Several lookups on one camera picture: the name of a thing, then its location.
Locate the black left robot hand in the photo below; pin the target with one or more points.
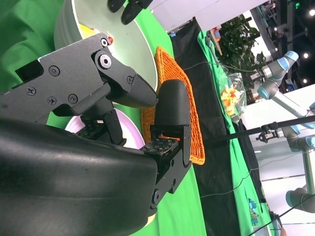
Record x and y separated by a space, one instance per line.
133 9

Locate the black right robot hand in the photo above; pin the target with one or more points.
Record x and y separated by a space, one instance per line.
73 184

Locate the pale green bowl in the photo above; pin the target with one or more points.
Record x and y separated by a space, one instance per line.
123 37

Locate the yellow cake slice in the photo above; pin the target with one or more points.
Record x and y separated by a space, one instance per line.
86 30

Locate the grey blue-jointed robot arm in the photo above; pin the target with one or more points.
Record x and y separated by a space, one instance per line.
270 88

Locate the lavender plate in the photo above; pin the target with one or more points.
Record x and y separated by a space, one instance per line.
130 127

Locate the orange wicker basket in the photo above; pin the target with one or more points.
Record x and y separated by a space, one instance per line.
194 123

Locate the green leafy plant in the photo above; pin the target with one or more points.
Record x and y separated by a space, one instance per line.
236 37

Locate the green tablecloth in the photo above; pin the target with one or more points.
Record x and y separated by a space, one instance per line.
24 29

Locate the clear plastic bag of items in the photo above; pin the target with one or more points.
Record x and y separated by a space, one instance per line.
231 98

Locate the black backdrop cloth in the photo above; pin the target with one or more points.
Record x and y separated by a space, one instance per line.
214 184

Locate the black pole with clamp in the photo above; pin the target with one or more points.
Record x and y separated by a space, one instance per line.
241 132

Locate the green cloth with printed figures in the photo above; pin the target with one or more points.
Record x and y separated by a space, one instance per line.
246 159

